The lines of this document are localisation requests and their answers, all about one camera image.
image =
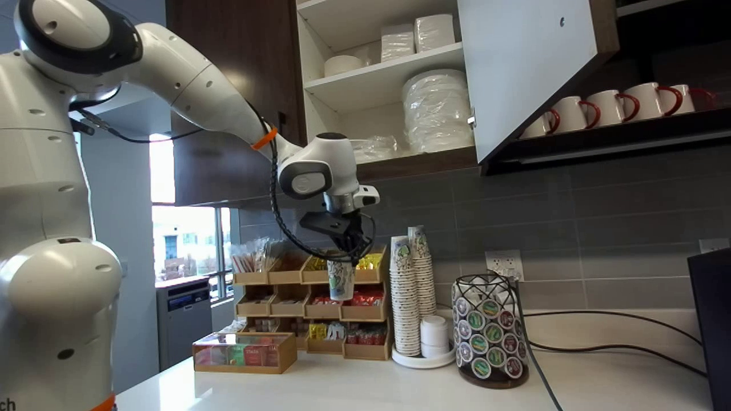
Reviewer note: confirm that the dark wood upper cabinet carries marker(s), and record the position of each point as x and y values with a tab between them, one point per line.
272	51

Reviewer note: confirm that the clear plastic coffee cup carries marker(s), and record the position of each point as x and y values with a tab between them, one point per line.
340	281

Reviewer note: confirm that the white red-handled mug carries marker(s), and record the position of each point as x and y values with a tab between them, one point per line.
693	98
610	109
542	126
651	102
571	114

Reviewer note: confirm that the tall paper cup stack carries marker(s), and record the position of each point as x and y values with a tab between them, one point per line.
405	297

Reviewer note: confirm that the wooden tea bag box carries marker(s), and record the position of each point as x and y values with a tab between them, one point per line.
263	353

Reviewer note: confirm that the white cup lid stack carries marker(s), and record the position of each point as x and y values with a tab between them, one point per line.
434	337

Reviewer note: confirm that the stainless dishwasher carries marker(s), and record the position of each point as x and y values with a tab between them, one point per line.
183	315

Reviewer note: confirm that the white wall outlet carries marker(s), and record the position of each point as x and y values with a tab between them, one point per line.
505	264

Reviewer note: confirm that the open white cabinet door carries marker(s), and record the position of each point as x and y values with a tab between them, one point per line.
521	56

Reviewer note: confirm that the small white bowl stack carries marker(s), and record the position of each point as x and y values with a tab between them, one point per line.
343	65

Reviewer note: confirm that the wooden tea organizer rack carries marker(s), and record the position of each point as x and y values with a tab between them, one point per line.
295	297

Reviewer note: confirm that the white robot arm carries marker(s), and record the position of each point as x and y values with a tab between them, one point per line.
58	283

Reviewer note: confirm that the stack of white plates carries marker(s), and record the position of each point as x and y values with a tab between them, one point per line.
437	110

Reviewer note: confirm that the white round cup tray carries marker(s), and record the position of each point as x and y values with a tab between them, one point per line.
423	361

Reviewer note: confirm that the white napkin stack left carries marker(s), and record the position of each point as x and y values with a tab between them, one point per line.
396	43

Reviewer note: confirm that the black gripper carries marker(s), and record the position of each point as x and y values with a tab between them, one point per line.
346	231

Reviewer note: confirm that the wire coffee pod carousel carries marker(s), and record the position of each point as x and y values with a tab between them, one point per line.
489	342

